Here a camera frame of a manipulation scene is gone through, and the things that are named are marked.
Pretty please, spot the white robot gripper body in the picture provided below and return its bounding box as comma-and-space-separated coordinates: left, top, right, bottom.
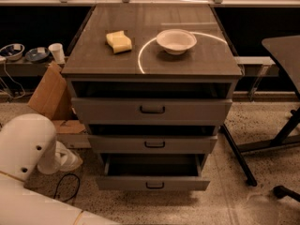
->
55, 142, 83, 172

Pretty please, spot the grey drawer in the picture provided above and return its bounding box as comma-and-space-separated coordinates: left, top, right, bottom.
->
72, 97, 232, 126
97, 154, 209, 191
88, 135, 218, 154

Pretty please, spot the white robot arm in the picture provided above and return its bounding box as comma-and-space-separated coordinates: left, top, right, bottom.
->
0, 113, 119, 225

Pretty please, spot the grey drawer cabinet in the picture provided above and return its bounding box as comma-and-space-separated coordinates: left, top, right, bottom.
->
61, 3, 243, 171

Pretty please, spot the brown cardboard box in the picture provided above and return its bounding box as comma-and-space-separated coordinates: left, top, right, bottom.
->
28, 62, 85, 134

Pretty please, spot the blue bowl right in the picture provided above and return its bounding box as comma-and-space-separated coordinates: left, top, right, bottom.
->
25, 47, 50, 63

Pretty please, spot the blue bowl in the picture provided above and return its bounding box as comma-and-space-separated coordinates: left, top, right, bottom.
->
0, 43, 24, 61
25, 47, 50, 63

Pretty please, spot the white paper cup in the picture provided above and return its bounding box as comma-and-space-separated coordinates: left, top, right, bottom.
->
49, 43, 65, 64

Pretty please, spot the blue bowl left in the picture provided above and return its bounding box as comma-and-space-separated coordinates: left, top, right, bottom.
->
0, 43, 24, 61

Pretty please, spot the yellow sponge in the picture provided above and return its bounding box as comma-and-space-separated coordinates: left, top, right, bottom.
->
106, 31, 132, 53

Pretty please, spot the white bowl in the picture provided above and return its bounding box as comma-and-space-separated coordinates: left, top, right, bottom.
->
156, 29, 197, 55

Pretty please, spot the black right stand leg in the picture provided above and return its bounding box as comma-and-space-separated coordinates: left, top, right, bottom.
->
220, 124, 257, 187

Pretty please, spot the black chair caster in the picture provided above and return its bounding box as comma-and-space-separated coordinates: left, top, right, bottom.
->
273, 186, 300, 202

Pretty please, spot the dark side table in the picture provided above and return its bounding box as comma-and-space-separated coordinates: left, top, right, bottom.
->
239, 35, 300, 152

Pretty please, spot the black floor cable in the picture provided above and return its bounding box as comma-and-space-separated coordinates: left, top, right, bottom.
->
52, 172, 82, 203

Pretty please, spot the white cable left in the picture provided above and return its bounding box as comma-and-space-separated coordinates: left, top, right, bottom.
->
0, 58, 26, 100

